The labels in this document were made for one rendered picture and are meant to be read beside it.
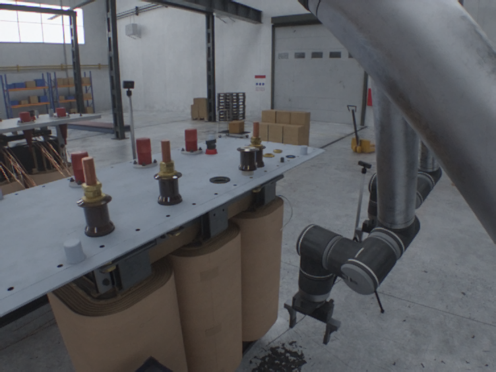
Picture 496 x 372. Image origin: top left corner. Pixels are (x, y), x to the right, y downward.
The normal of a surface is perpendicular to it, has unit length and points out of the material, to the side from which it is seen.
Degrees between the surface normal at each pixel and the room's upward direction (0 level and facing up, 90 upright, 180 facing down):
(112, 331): 90
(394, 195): 110
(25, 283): 0
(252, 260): 90
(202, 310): 90
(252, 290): 90
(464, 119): 100
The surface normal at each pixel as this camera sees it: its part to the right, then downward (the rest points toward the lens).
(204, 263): 0.51, 0.28
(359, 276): -0.72, 0.45
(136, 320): 0.80, 0.19
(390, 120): -0.52, 0.58
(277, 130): -0.51, 0.28
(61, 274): 0.16, -0.89
